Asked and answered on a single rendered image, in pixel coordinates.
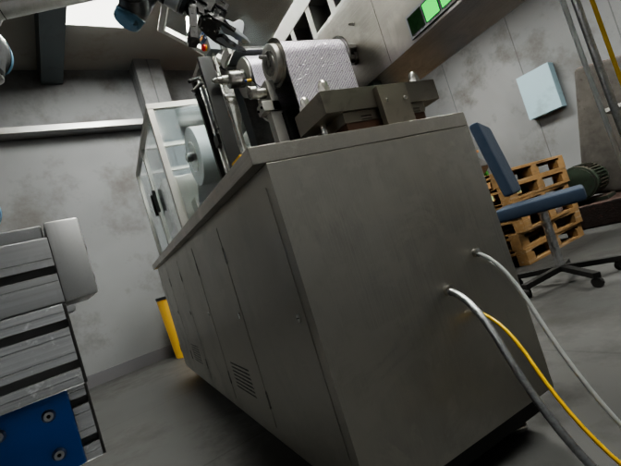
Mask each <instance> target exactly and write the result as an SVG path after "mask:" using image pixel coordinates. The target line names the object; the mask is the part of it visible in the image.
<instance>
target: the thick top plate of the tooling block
mask: <svg viewBox="0 0 621 466"><path fill-rule="evenodd" d="M400 83H405V85H406V88H407V91H408V96H409V99H410V102H411V103H412V104H414V103H421V102H423V105H424V108H425V107H426V106H428V105H429V104H432V103H433V102H435V101H436V100H438V99H439V95H438V92H437V90H436V87H435V84H434V81H433V80H418V81H410V82H400ZM375 86H378V85H374V86H366V87H357V88H348V89H339V90H331V91H321V92H318V93H317V94H316V95H315V96H314V97H313V98H312V99H311V100H310V102H309V103H308V104H307V105H306V106H305V107H304V108H303V109H302V110H301V111H300V112H299V113H298V115H297V116H296V117H295V120H296V123H297V127H298V132H299V135H300V138H302V137H309V136H314V135H319V133H320V132H321V130H320V125H322V124H327V126H328V125H329V124H331V123H332V122H333V121H334V120H335V119H336V118H338V117H339V116H340V115H341V114H342V113H347V112H354V111H361V110H368V109H374V108H378V105H377V103H376V100H375V97H374V94H373V91H372V89H373V88H374V87H375Z"/></svg>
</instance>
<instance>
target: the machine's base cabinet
mask: <svg viewBox="0 0 621 466"><path fill-rule="evenodd" d="M477 248H479V249H481V252H482V253H485V254H487V255H489V256H491V257H492V258H494V259H495V261H497V262H498V263H499V264H501V265H502V266H503V267H504V268H505V269H506V270H507V271H508V272H509V273H510V275H511V276H512V277H513V278H515V280H516V281H517V282H518V283H519V280H518V275H517V272H516V269H515V266H514V264H513V261H512V258H511V255H510V252H509V249H508V247H507V244H506V241H505V236H504V233H503V230H502V228H501V225H500V222H499V218H498V215H497V212H496V210H495V207H494V204H493V199H492V196H491V193H490V191H489V188H488V185H487V182H486V179H485V176H484V174H483V171H482V168H481V163H480V160H479V157H478V155H477V152H476V149H475V146H474V143H473V140H472V138H471V135H470V132H469V127H468V126H463V127H458V128H453V129H444V130H439V131H434V132H429V133H424V134H419V135H414V136H409V137H404V138H399V139H394V140H389V141H380V142H375V143H370V144H365V145H360V146H355V147H350V148H345V149H340V150H335V151H330V152H325V153H316V154H311V155H306V156H301V157H296V158H291V159H286V160H281V161H276V162H272V163H266V164H265V165H264V166H263V167H262V168H261V169H260V170H259V171H258V172H257V173H256V174H255V175H254V176H253V177H252V178H251V179H250V180H249V181H248V182H247V183H246V184H245V185H244V186H242V187H241V188H240V189H239V190H238V191H237V192H236V193H235V194H234V195H233V196H232V197H231V198H230V199H229V200H228V201H227V202H226V203H225V204H224V205H223V206H222V207H221V208H220V209H219V210H218V211H217V212H216V213H215V214H214V215H213V216H212V217H211V218H210V219H209V220H208V221H206V222H205V223H204V224H203V225H202V226H201V227H200V228H199V229H198V230H197V231H196V232H195V233H194V234H193V235H192V236H191V237H190V238H189V239H188V240H187V241H186V242H185V243H184V244H183V245H182V246H181V247H180V248H179V249H178V250H177V251H176V252H175V253H174V254H173V255H171V256H170V257H169V258H168V259H167V260H166V261H165V262H164V263H163V264H162V265H161V266H160V267H159V268H158V272H159V276H160V278H161V282H162V283H161V284H162V287H163V290H164V294H165V296H166V300H167V303H168V307H169V310H170V313H171V316H172V319H173V322H174V326H175V329H176V332H177V337H178V341H179V346H180V349H181V351H182V353H183V357H184V360H185V363H186V365H187V366H188V367H189V368H190V369H191V370H192V371H194V372H195V373H196V374H198V375H199V376H200V377H201V378H203V379H204V380H205V381H206V382H208V383H209V384H210V385H211V386H213V387H214V388H215V389H217V390H218V391H219V392H220V393H222V394H223V395H224V396H225V397H227V398H228V399H230V400H231V401H232V402H233V403H235V404H236V405H237V406H238V407H240V408H241V409H242V410H243V411H244V412H246V413H247V414H248V415H249V416H250V417H251V418H253V419H254V420H255V421H256V422H258V423H259V424H260V425H262V426H263V427H264V428H265V429H267V430H268V431H269V432H270V433H272V434H273V435H274V436H276V437H277V438H278V439H279V440H281V441H282V442H283V443H284V444H286V445H287V446H288V447H290V448H291V449H292V450H294V451H295V452H296V453H297V454H299V455H300V457H301V458H303V459H304V460H305V461H307V462H308V463H309V464H310V465H312V466H468V465H470V464H471V463H472V462H473V461H474V460H476V459H477V458H478V457H479V456H481V455H482V454H483V453H485V452H486V451H487V450H489V449H490V448H492V447H493V446H494V445H496V444H497V443H498V442H500V441H501V440H502V439H504V438H505V437H506V436H508V435H509V434H522V433H524V432H526V431H527V430H528V425H527V423H526V421H527V420H529V419H530V418H531V417H533V416H534V415H535V414H537V413H538V412H539V410H538V408H537V407H536V406H535V404H534V403H533V401H532V400H531V399H530V397H529V395H528V394H527V393H526V391H525V390H524V388H523V387H522V385H521V384H520V383H519V381H518V380H517V378H516V377H515V375H514V373H513V372H512V370H511V368H510V367H509V365H508V364H507V362H506V360H505V358H504V357H503V355H502V353H501V352H500V350H499V349H498V348H497V346H496V344H495V343H494V341H493V339H492V337H491V336H490V334H489V333H488V331H487V330H486V328H485V327H484V325H483V324H482V323H481V321H480V320H479V319H478V317H477V316H476V315H475V314H474V313H473V311H472V310H471V309H470V308H469V307H468V306H467V305H466V304H465V303H464V302H462V301H461V300H460V299H458V298H456V297H454V296H445V294H444V291H443V288H444V285H447V284H452V285H453V286H454V287H455V289H456V290H458V291H459V292H461V293H463V294H465V295H466V296H467V297H468V298H470V299H471V300H472V301H473V302H474V303H475V304H476V305H477V306H478V307H479V308H482V310H483V312H484V313H487V314H489V315H490V316H492V317H493V318H494V319H496V320H497V321H499V322H500V323H501V324H502V325H503V326H505V327H506V328H507V329H508V330H509V331H510V332H511V333H512V334H513V336H514V337H515V338H516V339H517V340H518V341H519V343H520V344H521V345H522V347H523V348H524V349H525V350H526V352H527V353H528V354H529V355H530V357H531V358H532V360H533V361H534V363H535V364H536V365H537V367H538V368H539V370H540V371H541V373H542V374H543V376H544V377H545V378H546V380H547V381H548V383H549V384H550V385H551V386H552V387H553V386H554V384H553V381H552V378H551V376H550V373H549V370H548V367H547V364H546V361H545V359H544V356H543V353H542V348H541V345H540V342H539V339H538V337H537V334H536V331H535V328H534V325H533V322H532V320H531V317H530V311H529V308H528V305H527V303H526V302H525V301H524V299H523V298H522V297H521V295H520V294H519V292H518V291H517V289H516V288H515V286H514V285H513V284H512V283H511V281H510V280H509V279H508V278H507V277H506V275H505V274H504V273H503V272H502V271H501V270H500V269H499V268H498V267H497V266H496V265H494V264H493V263H491V262H490V261H489V260H487V259H485V258H483V257H474V256H473V255H472V250H473V249H477ZM519 285H520V283H519Z"/></svg>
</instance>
